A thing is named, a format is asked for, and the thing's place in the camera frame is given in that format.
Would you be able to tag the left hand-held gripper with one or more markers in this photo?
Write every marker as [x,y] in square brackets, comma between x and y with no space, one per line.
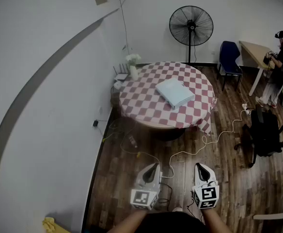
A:
[141,196]

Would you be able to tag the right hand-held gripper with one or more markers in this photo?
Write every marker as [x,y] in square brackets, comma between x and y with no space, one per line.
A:
[208,195]

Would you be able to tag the light blue box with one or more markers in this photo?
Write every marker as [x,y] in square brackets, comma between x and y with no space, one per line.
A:
[174,91]

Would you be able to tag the person's right forearm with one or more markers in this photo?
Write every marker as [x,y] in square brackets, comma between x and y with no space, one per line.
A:
[214,220]

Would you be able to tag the person's left forearm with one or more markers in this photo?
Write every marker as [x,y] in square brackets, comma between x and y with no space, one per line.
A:
[129,221]

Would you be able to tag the clear plastic bottle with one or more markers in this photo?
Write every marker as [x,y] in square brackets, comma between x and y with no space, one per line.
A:
[132,141]

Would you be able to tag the person's black shorts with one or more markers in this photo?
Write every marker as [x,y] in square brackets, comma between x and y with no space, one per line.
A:
[170,223]

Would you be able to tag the black office chair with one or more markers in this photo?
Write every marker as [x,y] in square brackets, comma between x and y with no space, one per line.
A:
[265,135]

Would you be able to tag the round table, checkered cloth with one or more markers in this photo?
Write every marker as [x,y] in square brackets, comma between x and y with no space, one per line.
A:
[144,98]

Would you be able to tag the white power strip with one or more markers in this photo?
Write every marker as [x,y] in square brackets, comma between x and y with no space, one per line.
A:
[246,108]

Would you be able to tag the small white box device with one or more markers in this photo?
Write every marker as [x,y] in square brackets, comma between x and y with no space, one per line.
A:
[118,85]

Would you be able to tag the white router with black antennas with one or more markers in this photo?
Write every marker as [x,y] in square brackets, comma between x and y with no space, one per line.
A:
[121,76]

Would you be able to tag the white vase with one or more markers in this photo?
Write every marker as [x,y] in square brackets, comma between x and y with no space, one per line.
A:
[133,73]

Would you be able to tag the yellow cloth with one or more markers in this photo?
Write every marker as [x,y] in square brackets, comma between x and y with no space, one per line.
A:
[50,224]

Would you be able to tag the white flower bunch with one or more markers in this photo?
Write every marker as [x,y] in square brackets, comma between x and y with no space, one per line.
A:
[133,57]

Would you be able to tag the blue chair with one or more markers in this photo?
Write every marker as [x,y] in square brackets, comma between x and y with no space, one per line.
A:
[230,57]

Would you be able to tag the beige desk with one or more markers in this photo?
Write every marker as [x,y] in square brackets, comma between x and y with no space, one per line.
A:
[251,50]

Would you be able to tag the black standing fan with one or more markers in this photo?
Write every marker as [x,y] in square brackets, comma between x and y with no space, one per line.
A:
[191,25]

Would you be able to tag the black wall power adapter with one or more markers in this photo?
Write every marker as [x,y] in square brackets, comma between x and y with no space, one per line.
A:
[95,123]

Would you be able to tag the white wall junction box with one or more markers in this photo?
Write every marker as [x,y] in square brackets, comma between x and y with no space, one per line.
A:
[127,47]

